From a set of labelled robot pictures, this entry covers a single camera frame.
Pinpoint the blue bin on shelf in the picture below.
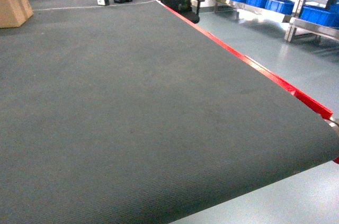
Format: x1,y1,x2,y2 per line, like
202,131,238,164
265,0,295,15

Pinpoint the dark grey table mat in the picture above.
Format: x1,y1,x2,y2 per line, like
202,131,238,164
1,0,338,223

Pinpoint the large cardboard box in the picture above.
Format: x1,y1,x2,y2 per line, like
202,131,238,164
1,0,33,29

